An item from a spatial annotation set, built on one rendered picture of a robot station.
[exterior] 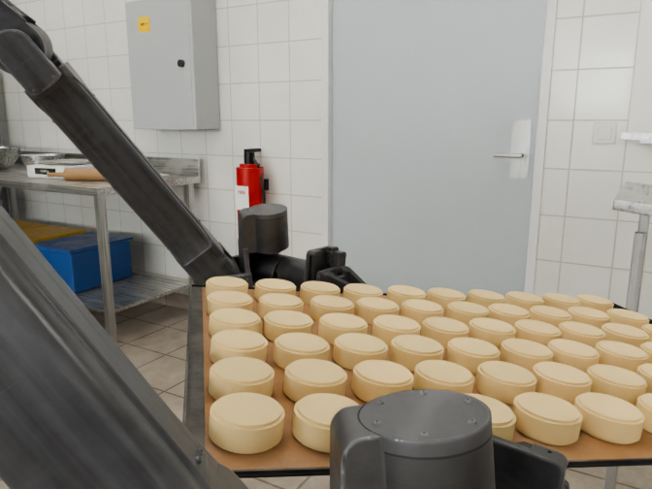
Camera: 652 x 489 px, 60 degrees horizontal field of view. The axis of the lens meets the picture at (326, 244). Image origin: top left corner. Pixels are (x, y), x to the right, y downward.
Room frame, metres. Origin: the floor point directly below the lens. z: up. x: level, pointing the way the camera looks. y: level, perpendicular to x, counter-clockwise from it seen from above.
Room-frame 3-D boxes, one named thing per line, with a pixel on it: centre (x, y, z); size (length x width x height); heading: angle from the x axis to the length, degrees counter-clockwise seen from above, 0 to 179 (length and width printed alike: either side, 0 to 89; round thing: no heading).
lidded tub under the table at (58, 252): (3.35, 1.48, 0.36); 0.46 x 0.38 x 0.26; 151
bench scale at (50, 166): (3.33, 1.52, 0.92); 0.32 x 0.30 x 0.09; 156
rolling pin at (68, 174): (3.07, 1.23, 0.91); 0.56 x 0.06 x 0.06; 88
